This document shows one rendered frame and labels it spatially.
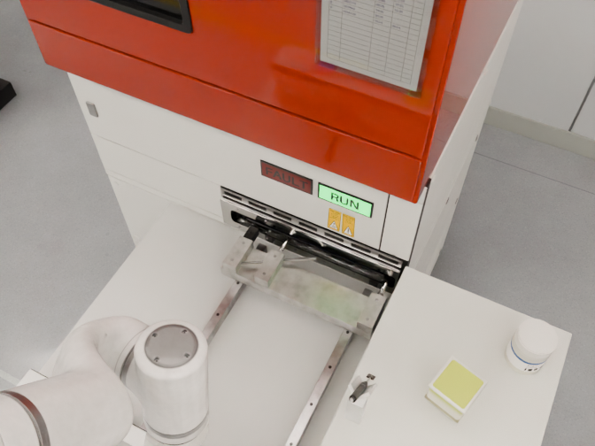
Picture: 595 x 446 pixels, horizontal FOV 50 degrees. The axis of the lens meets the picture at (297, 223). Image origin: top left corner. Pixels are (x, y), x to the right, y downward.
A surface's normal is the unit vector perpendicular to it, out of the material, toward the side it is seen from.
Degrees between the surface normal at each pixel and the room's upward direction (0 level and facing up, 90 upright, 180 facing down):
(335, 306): 0
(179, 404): 81
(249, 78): 91
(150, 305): 0
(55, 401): 53
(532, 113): 90
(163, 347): 12
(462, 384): 0
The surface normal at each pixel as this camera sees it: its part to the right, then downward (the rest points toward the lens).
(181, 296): 0.00, -0.58
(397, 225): -0.45, 0.73
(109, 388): 0.68, -0.71
